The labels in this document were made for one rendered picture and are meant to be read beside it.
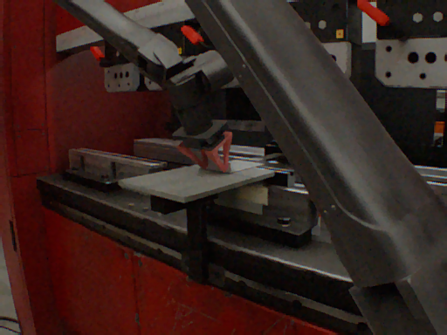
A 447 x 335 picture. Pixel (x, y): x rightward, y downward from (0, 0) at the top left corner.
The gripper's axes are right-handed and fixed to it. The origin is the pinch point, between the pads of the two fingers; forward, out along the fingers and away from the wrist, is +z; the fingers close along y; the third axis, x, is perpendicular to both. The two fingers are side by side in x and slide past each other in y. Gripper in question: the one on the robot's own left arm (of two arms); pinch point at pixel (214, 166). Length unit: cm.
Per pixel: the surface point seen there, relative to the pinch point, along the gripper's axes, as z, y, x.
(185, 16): -26.7, 14.8, -21.3
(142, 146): 20, 69, -26
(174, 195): -6.8, -7.2, 16.0
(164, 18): -27.3, 22.4, -21.4
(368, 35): 119, 123, -451
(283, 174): 5.9, -10.8, -7.4
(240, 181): 0.0, -9.1, 3.2
